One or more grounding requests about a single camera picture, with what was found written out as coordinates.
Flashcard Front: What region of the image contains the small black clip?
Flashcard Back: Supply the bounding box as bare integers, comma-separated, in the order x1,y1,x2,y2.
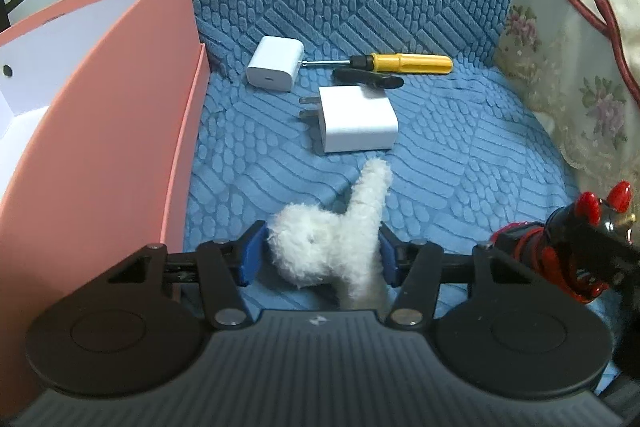
333,67,404,90

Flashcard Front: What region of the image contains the white wall charger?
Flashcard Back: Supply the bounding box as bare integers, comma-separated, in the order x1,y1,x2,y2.
298,86,399,154

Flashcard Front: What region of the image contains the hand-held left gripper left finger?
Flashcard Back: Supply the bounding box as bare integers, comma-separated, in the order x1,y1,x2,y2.
107,221,271,332

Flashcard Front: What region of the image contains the floral lace cloth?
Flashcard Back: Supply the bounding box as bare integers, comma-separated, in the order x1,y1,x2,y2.
492,0,640,208

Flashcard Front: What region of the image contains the red black horned toy figure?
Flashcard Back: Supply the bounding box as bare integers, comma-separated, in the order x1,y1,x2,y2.
489,179,637,306

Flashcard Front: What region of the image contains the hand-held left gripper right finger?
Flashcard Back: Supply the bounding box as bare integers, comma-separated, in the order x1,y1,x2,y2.
377,226,523,332

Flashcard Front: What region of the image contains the pink cardboard box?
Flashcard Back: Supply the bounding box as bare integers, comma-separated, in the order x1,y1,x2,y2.
0,0,208,413

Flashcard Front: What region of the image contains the white fluffy plush toy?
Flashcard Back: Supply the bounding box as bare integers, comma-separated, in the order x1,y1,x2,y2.
267,158,393,312

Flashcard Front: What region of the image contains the small white cube charger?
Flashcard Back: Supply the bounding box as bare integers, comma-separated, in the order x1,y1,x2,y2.
245,36,305,94

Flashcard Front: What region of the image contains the yellow handle screwdriver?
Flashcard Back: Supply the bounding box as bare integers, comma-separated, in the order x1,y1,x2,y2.
298,54,454,76

